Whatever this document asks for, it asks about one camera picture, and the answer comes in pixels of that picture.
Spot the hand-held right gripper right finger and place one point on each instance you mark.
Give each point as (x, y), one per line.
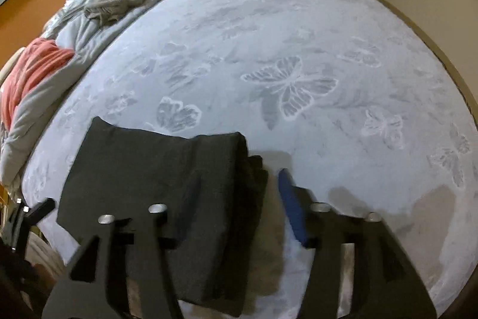
(292, 203)

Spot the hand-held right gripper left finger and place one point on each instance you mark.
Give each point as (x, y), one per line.
(143, 251)

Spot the pink blanket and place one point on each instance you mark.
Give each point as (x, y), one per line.
(33, 68)

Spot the dark grey pants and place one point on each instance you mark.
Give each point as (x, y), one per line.
(157, 173)

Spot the crumpled grey garment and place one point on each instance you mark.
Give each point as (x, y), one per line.
(112, 3)

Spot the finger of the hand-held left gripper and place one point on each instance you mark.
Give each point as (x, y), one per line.
(39, 210)

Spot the light grey duvet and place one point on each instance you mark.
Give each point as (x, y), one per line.
(74, 38)

